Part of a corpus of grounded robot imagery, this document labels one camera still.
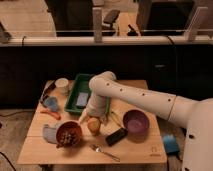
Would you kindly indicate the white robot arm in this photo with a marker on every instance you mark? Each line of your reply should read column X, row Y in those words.
column 195, row 116

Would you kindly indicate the blue object on floor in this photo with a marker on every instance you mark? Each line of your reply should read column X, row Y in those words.
column 170, row 144

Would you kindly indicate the white cup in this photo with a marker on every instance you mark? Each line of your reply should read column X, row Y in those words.
column 62, row 84

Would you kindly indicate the brown bowl with contents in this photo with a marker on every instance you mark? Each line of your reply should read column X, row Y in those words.
column 69, row 134

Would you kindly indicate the black rectangular remote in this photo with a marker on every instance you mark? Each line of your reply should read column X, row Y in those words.
column 116, row 136

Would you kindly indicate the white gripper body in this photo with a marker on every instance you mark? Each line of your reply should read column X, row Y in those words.
column 97, row 106

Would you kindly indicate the purple bowl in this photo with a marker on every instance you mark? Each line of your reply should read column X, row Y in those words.
column 136, row 122

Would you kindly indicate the silver fork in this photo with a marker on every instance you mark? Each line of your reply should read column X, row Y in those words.
column 99, row 150

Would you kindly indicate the black handled utensil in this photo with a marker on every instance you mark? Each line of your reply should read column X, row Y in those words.
column 46, row 92

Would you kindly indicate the blue sponge in tray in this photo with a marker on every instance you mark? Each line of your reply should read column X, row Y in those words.
column 82, row 99

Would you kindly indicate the small metal cup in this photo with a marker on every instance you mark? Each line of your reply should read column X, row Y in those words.
column 95, row 132

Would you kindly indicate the orange apple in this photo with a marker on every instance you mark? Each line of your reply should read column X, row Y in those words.
column 93, row 124

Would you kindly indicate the green plastic tray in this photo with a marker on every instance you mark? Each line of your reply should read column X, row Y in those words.
column 80, row 85

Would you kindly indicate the blue small cup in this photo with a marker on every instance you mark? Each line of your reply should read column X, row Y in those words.
column 52, row 104

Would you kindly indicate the orange handled tool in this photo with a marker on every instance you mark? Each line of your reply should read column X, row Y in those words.
column 53, row 114

